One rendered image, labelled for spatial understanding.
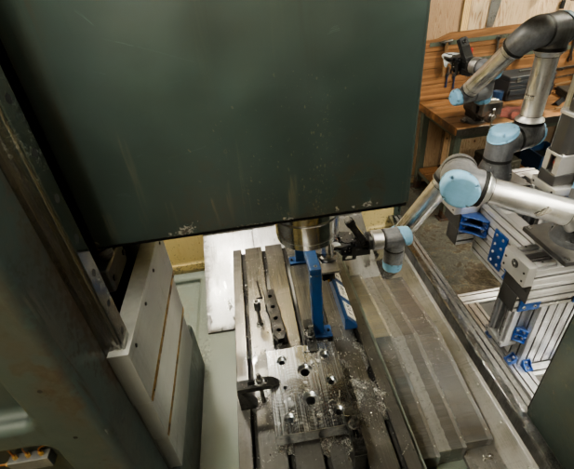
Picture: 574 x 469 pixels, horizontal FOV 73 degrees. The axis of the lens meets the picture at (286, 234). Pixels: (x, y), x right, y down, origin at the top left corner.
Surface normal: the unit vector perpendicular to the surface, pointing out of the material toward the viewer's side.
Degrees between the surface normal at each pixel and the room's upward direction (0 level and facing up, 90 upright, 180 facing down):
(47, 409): 90
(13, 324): 90
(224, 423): 0
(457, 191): 88
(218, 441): 0
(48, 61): 90
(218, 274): 25
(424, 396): 8
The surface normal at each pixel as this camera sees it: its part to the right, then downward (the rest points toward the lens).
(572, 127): -0.59, 0.51
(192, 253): 0.13, 0.57
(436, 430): -0.07, -0.73
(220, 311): -0.03, -0.51
